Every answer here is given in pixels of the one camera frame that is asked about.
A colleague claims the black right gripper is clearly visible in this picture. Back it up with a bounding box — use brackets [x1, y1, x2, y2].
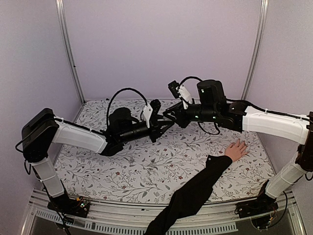
[163, 101, 218, 128]

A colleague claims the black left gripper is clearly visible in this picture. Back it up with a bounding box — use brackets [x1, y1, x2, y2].
[119, 115, 175, 144]

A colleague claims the black sleeved forearm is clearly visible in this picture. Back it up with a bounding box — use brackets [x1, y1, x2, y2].
[145, 155, 232, 235]

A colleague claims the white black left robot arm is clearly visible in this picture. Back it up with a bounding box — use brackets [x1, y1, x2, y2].
[15, 106, 174, 212]

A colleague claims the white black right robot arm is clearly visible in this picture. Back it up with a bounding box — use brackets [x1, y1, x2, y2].
[163, 80, 313, 213]

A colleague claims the person's bare hand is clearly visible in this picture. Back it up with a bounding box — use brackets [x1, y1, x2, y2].
[224, 139, 248, 162]

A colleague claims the floral patterned table mat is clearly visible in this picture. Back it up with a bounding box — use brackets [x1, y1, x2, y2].
[50, 98, 276, 205]

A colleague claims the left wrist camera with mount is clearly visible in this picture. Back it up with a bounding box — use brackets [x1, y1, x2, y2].
[140, 99, 160, 129]

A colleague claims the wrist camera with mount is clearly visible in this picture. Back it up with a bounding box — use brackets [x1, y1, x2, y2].
[168, 81, 194, 110]
[140, 99, 160, 129]

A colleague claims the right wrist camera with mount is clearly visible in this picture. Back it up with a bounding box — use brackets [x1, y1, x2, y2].
[168, 81, 194, 110]

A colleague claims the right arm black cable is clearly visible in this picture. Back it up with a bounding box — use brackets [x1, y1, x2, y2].
[179, 76, 221, 136]

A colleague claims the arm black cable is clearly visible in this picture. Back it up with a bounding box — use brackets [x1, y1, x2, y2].
[179, 76, 221, 136]
[106, 87, 149, 123]

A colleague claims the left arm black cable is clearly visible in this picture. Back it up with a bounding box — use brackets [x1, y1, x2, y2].
[106, 87, 149, 123]

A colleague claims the aluminium front rail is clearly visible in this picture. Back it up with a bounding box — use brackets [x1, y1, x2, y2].
[21, 190, 309, 235]

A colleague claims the right aluminium frame post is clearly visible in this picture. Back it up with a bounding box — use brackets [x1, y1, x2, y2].
[241, 0, 269, 100]

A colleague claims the aluminium frame post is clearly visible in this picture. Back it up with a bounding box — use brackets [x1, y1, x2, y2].
[241, 0, 269, 100]
[55, 0, 86, 105]

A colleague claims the left aluminium frame post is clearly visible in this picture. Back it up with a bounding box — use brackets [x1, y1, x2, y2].
[55, 0, 86, 105]

